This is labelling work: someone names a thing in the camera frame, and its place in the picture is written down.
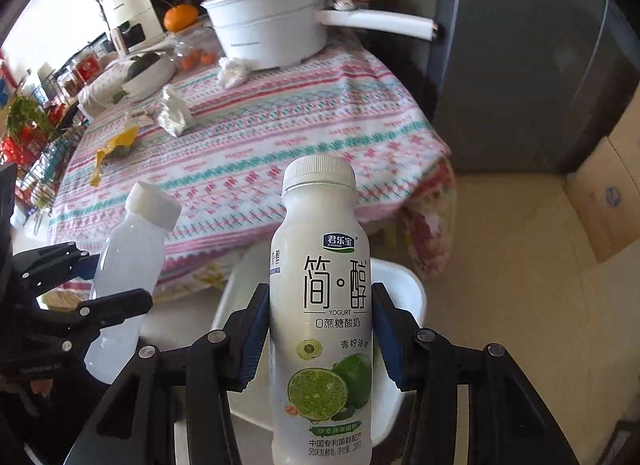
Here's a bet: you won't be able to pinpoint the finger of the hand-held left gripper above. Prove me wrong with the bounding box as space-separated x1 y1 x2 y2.
10 242 102 296
40 287 153 352

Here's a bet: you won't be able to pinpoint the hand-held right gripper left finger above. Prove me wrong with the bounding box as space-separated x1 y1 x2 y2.
65 282 273 465

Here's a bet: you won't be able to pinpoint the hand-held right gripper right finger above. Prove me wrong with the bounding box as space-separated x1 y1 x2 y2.
371 281 581 465

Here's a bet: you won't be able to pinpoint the white plastic bin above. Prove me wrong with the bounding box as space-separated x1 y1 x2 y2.
214 244 427 441

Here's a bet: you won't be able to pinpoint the plain white plastic bottle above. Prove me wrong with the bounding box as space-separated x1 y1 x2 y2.
82 182 182 387

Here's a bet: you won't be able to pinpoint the lime label yogurt bottle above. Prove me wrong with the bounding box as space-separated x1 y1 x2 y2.
270 155 373 465

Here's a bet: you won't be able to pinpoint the red plastic bag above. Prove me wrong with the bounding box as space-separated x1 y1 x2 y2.
0 130 46 163

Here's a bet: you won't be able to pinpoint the yellow wrapper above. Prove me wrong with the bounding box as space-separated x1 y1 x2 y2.
90 126 141 187

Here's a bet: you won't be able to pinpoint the floral under tablecloth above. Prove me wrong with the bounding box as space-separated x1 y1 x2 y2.
40 155 457 313

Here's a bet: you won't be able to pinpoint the green leafy herbs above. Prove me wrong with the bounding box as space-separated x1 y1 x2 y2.
6 95 51 143

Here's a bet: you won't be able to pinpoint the white dotted cloth cover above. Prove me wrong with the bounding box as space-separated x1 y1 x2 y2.
77 62 133 113

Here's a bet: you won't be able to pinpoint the crumpled white tissue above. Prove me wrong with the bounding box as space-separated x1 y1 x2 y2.
157 84 197 137
216 58 251 88

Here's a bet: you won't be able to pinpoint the red label jar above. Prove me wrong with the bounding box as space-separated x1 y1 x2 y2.
75 55 103 86

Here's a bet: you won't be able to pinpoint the white bowl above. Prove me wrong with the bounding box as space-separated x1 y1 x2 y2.
121 51 178 101

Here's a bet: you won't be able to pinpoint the green pumpkin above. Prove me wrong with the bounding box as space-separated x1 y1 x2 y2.
127 52 162 78

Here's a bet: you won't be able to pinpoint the patterned tablecloth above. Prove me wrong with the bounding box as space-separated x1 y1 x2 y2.
50 38 453 296

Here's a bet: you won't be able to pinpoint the plain brown cardboard box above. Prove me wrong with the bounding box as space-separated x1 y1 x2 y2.
562 95 640 263

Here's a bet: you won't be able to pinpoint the white air fryer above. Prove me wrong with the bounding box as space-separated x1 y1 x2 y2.
101 0 168 56

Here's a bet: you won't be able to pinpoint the large orange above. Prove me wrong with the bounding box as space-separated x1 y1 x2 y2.
163 4 199 33

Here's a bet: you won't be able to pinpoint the white electric pot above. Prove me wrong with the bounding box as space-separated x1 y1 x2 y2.
200 0 441 71

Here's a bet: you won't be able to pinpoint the grey refrigerator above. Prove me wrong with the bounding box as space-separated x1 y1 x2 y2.
360 0 640 176

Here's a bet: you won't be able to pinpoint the black wire rack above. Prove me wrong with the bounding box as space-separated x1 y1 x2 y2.
0 58 88 231

